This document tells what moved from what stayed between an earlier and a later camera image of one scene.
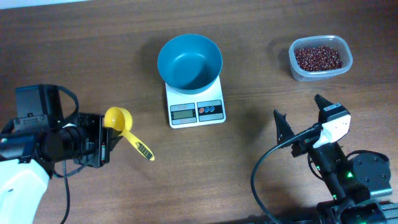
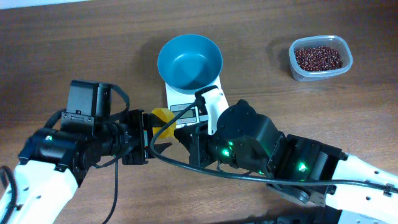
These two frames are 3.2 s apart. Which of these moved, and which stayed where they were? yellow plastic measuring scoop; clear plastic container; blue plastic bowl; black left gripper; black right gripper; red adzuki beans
Moved: yellow plastic measuring scoop; black right gripper; black left gripper
Stayed: clear plastic container; red adzuki beans; blue plastic bowl
